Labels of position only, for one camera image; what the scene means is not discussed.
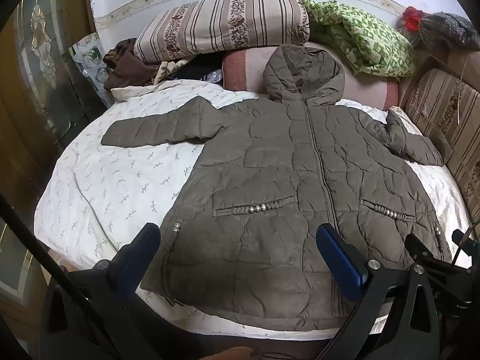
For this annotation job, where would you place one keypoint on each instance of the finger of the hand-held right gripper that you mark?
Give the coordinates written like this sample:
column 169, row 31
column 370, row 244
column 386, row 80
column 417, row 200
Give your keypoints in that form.
column 423, row 249

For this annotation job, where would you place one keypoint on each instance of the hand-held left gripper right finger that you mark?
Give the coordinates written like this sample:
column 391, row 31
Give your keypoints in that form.
column 339, row 258

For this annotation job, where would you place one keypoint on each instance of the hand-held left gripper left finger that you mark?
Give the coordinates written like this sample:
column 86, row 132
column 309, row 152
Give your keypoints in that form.
column 147, row 247

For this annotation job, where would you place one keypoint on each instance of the olive quilted hooded jacket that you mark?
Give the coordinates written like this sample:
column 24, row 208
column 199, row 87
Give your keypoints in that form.
column 281, row 176

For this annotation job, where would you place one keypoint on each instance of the person's left hand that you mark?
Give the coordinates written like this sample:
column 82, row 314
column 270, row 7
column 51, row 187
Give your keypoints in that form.
column 232, row 354

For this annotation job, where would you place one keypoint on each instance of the white leaf-print bed sheet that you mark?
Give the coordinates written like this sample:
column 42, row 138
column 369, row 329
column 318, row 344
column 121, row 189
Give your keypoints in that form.
column 112, row 180

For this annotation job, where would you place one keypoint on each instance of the striped floral beige cushion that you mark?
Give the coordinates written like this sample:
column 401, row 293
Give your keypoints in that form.
column 442, row 112

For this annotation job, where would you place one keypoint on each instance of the cream patterned cloth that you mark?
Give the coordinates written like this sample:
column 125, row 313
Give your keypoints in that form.
column 170, row 70

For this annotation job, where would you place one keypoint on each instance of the brown cloth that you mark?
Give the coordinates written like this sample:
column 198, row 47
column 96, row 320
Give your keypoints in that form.
column 127, row 67

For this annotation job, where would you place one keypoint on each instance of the crinkled shiny plastic bag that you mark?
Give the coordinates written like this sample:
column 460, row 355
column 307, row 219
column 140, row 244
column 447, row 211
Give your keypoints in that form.
column 214, row 76

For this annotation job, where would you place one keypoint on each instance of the clear printed plastic bag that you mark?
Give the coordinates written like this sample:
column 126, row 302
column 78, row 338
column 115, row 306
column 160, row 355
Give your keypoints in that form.
column 90, row 60

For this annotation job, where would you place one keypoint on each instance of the wooden door with glass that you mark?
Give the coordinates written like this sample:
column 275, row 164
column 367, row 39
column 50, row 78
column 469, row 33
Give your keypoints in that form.
column 33, row 82

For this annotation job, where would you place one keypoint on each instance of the green patterned blanket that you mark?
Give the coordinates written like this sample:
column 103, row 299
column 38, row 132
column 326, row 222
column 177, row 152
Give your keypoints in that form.
column 360, row 37

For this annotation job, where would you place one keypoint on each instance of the grey knitted garment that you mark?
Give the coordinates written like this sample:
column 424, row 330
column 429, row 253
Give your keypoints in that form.
column 446, row 28

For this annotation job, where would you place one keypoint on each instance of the red cloth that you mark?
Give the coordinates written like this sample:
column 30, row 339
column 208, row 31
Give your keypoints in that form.
column 412, row 18

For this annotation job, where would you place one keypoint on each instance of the striped floral pillow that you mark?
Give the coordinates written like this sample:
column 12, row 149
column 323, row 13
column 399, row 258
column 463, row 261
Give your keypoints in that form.
column 225, row 22

